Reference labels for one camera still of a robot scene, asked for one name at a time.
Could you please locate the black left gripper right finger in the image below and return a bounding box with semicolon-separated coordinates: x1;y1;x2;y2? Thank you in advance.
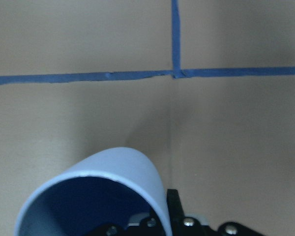
167;189;261;236

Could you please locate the blue plastic cup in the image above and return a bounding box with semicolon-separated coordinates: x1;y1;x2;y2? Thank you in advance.
14;147;172;236

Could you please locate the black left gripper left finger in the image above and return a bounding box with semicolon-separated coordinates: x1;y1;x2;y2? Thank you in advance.
87;212;162;236

